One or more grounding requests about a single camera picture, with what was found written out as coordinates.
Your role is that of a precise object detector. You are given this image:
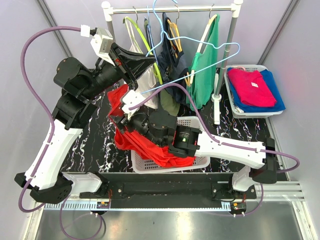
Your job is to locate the white plastic basket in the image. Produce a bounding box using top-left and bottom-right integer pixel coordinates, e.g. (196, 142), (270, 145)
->
(130, 115), (211, 174)

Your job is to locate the white side basket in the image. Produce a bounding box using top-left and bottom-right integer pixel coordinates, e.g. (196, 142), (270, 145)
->
(224, 64), (276, 119)

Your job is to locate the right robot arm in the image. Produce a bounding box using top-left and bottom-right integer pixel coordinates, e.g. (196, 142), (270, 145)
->
(109, 110), (277, 199)

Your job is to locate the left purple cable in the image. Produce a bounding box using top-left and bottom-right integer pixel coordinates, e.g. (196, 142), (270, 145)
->
(19, 26), (105, 240)

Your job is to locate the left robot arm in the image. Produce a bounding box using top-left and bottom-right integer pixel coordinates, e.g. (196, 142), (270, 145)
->
(14, 43), (156, 204)

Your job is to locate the yellow plastic hanger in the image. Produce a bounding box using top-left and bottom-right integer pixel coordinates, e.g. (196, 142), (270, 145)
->
(166, 11), (191, 87)

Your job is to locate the cream white hanger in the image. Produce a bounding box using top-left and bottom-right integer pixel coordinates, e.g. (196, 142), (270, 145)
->
(188, 9), (218, 87)

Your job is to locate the white clothes rack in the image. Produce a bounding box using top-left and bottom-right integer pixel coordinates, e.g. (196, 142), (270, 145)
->
(101, 0), (243, 125)

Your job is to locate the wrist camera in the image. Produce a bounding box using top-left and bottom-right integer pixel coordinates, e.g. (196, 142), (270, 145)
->
(120, 90), (145, 120)
(90, 27), (115, 66)

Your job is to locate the blue folded shirt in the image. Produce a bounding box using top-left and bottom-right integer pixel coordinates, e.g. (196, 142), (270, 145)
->
(229, 69), (286, 113)

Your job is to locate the pink folded shirt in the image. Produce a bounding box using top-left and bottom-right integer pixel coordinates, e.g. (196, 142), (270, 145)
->
(227, 68), (277, 108)

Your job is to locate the red tank top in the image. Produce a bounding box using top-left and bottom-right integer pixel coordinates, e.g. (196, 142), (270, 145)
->
(107, 84), (195, 168)

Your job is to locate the white camisole top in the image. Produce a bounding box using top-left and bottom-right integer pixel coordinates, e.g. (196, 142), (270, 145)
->
(123, 16), (159, 109)

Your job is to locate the olive green tank top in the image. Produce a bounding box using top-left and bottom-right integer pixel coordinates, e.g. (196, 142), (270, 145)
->
(143, 16), (180, 117)

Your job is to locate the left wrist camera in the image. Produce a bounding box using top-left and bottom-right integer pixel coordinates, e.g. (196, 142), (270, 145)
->
(90, 27), (115, 66)

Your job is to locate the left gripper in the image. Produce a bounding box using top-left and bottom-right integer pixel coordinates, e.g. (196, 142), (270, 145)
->
(82, 42), (157, 100)

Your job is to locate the navy blue tank top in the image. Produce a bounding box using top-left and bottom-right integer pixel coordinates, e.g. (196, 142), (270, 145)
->
(156, 12), (189, 106)

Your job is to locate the lime green hanger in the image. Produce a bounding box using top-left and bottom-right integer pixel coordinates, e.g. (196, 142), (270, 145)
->
(122, 6), (163, 85)

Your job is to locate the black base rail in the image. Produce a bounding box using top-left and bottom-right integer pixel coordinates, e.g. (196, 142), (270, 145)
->
(79, 172), (260, 211)

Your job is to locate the light blue wire hanger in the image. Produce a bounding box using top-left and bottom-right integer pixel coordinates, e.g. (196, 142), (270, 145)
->
(141, 0), (243, 95)

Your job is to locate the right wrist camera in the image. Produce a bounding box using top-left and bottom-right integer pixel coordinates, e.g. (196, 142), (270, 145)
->
(120, 90), (145, 120)

